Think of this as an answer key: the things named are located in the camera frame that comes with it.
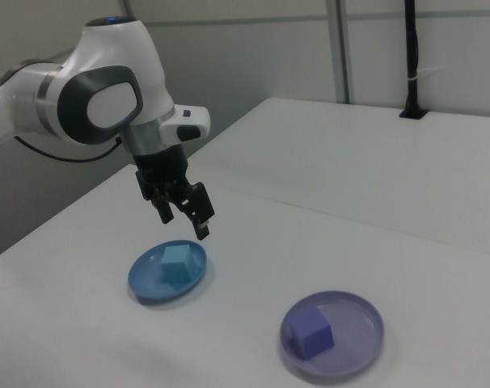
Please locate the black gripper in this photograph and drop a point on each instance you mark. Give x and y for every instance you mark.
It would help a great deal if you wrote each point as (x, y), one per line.
(162, 171)

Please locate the cyan foam cube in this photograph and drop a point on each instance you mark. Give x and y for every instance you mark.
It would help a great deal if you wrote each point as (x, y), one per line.
(177, 264)

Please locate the purple foam cube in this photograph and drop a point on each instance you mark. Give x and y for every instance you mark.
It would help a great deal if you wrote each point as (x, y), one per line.
(311, 333)

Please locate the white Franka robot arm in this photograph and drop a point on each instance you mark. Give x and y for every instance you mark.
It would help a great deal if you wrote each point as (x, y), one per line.
(115, 64)

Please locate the blue round plate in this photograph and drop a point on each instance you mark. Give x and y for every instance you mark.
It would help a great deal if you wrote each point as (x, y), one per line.
(146, 279)

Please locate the lilac round plate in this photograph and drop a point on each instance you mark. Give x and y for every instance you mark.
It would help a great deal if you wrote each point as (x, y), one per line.
(350, 323)

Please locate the black mounting pole with base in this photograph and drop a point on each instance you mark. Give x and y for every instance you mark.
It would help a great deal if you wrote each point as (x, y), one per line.
(411, 48)

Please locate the grey partition post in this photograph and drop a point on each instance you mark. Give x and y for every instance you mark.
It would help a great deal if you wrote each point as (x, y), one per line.
(339, 48)

